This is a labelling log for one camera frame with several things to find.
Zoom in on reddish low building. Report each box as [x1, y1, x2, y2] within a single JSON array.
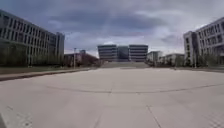
[[63, 49, 100, 68]]

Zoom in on pole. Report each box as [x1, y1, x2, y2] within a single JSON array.
[[73, 47, 77, 69]]

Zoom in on pale grey multi-storey building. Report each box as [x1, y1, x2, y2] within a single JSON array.
[[182, 17, 224, 67]]

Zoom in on small pale building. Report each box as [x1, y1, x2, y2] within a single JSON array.
[[146, 50, 164, 64]]

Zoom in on grass strip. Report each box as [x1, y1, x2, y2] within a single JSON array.
[[0, 66, 91, 75]]

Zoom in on grey banded twin-block building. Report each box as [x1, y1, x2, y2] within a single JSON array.
[[97, 44, 149, 63]]

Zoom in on low grey building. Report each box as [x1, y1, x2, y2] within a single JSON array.
[[159, 52, 186, 67]]

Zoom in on wide concrete steps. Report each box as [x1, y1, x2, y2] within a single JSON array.
[[99, 61, 152, 70]]

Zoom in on pale concrete slab plaza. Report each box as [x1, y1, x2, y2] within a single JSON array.
[[0, 67, 224, 128]]

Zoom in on long grey office building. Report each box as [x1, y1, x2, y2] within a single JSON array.
[[0, 9, 66, 67]]

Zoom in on low kerb edge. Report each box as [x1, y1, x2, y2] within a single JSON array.
[[0, 68, 92, 82]]

